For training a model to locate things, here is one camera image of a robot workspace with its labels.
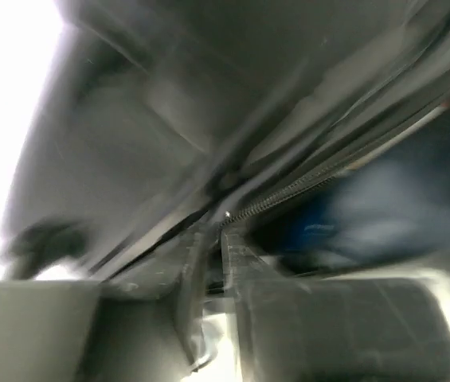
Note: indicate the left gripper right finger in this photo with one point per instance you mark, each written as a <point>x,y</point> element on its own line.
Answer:
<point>304,329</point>

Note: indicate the black suitcase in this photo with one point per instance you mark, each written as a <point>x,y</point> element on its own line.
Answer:
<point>158,112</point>

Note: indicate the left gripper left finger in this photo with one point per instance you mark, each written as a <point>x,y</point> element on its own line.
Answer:
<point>143,327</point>

